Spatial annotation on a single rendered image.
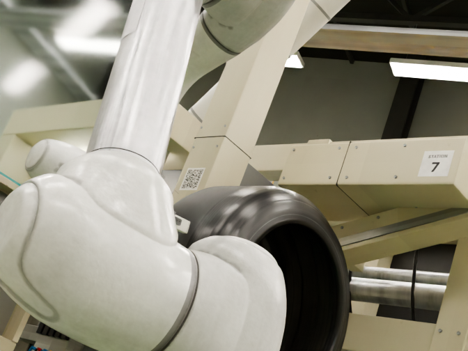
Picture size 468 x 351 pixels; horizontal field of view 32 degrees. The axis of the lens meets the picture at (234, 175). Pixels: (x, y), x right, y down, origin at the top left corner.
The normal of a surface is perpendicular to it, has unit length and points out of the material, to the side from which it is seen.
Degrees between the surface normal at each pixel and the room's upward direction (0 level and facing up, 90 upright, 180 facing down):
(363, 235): 90
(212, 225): 76
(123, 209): 68
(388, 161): 90
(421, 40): 180
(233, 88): 90
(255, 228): 85
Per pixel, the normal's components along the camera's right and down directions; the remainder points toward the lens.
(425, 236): -0.09, 0.82
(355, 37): -0.33, 0.87
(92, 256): 0.45, -0.03
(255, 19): -0.04, 0.65
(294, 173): -0.60, -0.50
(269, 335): 0.75, -0.07
